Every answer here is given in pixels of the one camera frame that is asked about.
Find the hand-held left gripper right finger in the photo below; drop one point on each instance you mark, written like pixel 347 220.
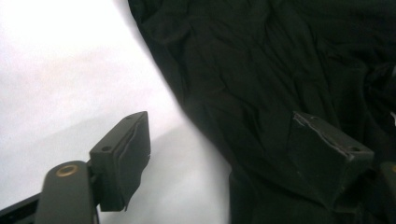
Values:
pixel 323 161

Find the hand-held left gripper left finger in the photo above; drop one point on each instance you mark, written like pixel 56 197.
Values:
pixel 124 165

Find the black shorts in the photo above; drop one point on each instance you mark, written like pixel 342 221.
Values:
pixel 249 62

